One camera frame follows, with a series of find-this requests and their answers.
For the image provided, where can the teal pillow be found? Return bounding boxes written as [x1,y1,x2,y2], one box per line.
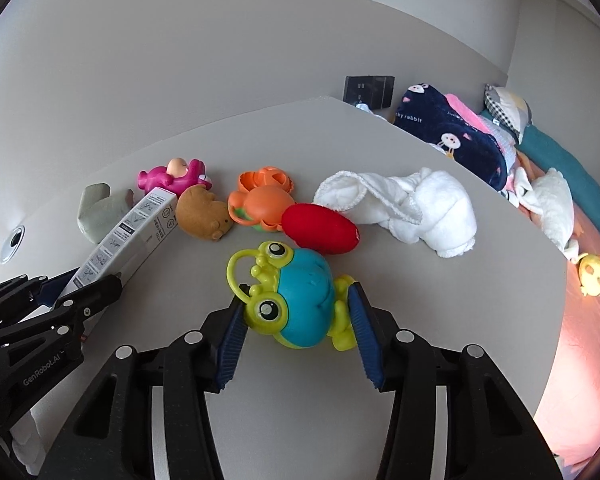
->
[479,109,600,245]

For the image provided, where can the black wall socket panel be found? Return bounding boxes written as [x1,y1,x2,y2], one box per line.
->
[342,76,394,110]

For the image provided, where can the white goose plush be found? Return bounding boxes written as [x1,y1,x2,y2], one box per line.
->
[506,166,580,263]

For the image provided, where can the red oval plush toy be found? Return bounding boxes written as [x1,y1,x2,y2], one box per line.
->
[282,204,360,255]

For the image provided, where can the brown bear toy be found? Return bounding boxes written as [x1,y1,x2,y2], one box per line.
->
[175,184,234,242]

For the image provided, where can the pink bed sheet mattress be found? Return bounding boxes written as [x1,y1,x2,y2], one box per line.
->
[535,206,600,466]

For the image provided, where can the white printed cardboard box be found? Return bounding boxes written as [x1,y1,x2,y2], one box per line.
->
[54,186,180,311]

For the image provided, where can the pink rubber dinosaur toy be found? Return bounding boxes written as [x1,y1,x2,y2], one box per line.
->
[136,157,212,196]

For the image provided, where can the yellow chick plush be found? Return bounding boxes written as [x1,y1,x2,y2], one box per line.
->
[578,252,600,297]

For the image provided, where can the green blue frog toy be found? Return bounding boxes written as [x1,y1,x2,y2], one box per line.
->
[226,240,356,351]

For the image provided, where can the grey foam corner guard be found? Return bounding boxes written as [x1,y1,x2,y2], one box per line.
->
[76,182,134,244]

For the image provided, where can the orange plastic toy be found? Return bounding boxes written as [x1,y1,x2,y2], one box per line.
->
[227,166,294,232]

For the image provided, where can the navy rabbit print blanket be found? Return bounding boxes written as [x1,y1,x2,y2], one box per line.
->
[394,84,507,191]

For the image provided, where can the desk cable grommet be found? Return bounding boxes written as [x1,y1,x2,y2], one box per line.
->
[0,224,26,264]

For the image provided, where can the white towel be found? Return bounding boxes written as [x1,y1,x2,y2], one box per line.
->
[313,167,477,259]

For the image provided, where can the checkered pillow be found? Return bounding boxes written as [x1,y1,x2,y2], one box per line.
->
[483,84,532,144]

